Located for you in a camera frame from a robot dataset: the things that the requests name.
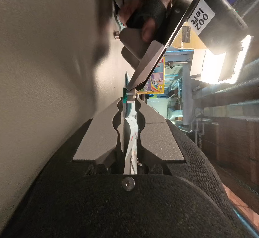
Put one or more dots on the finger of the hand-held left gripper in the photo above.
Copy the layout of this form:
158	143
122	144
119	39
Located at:
149	59

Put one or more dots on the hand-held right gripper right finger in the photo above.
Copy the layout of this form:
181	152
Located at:
159	140

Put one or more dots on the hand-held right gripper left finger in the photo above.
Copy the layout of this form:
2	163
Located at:
97	140

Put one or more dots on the green and white lego assembly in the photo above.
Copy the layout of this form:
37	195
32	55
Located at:
129	99

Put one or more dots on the yellow lego box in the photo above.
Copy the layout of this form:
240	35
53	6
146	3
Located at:
156	80

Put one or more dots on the open lego instruction booklet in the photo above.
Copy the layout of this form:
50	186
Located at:
131	140

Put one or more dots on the wooden book stand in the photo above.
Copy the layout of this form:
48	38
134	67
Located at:
177	41

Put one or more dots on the studio light panel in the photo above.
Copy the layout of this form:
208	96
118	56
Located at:
212	65

